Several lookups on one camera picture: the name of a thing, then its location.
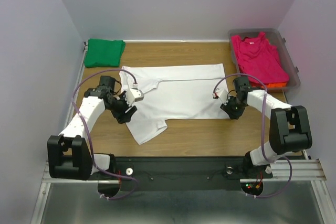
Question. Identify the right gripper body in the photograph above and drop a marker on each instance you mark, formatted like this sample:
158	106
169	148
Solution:
233	107

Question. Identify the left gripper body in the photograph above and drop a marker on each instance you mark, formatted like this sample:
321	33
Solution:
117	108

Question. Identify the white t shirt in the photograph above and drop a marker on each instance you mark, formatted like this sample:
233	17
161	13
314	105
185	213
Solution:
174	92

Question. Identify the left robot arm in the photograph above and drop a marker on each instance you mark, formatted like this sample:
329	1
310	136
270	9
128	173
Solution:
70	153

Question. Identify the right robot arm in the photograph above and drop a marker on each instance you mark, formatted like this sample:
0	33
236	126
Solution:
289	129

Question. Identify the folded green t shirt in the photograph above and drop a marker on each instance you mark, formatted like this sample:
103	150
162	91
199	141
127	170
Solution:
104	53

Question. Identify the orange t shirt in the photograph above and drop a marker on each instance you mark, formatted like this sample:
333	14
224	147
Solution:
278	85

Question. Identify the pink t shirt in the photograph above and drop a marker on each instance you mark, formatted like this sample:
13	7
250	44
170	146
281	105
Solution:
259	58

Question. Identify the clear plastic bin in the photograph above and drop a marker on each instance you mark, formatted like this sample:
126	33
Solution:
274	38

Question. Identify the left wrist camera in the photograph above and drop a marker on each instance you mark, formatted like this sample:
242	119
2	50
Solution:
133	94

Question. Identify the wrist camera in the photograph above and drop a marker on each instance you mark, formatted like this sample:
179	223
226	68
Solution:
221	94
133	94

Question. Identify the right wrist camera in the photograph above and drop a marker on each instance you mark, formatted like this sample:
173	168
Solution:
221	94

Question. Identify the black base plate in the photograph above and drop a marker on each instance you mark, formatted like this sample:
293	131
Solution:
182	174

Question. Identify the aluminium rail frame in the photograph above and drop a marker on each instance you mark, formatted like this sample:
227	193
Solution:
301	195

